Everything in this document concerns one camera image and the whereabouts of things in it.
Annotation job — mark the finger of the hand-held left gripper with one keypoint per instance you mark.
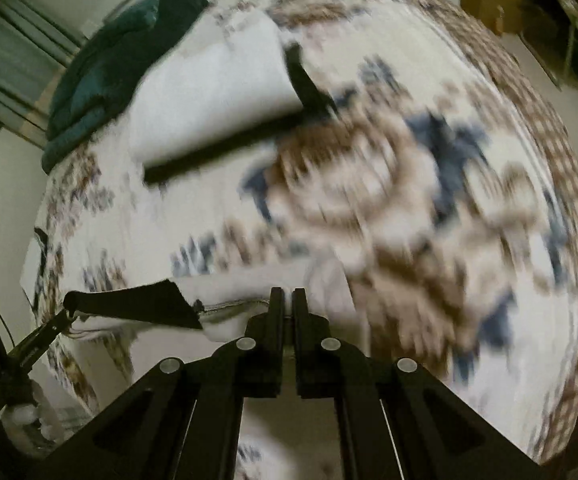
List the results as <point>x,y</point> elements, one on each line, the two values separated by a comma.
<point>44,335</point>

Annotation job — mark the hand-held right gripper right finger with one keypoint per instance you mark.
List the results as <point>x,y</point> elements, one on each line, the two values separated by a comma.
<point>299,310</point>

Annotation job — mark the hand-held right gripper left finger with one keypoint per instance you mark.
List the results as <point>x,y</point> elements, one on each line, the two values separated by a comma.
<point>276,310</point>

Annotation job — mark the white garment with black trim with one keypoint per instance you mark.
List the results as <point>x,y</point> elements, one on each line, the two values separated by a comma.
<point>139,305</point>
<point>209,90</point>

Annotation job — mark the person's left hand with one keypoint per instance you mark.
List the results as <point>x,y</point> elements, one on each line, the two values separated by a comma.
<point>24,417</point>

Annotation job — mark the brown blue patterned blanket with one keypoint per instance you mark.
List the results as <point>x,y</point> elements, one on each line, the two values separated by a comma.
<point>419,185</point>

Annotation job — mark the teal folded blanket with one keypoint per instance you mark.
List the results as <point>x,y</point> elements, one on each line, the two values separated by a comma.
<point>104,60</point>

